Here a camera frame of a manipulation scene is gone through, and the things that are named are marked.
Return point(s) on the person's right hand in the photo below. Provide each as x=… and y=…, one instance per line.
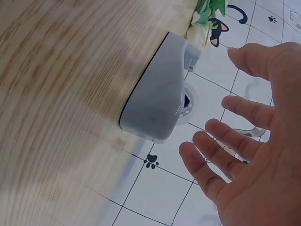
x=263, y=179

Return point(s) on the person's right thumb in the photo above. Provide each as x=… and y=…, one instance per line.
x=254, y=58

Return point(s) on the clear tape roll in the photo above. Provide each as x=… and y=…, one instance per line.
x=191, y=103

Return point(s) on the white flowers with green leaves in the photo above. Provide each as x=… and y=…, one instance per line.
x=200, y=30

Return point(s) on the gray tape dispenser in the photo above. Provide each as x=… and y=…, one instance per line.
x=155, y=94

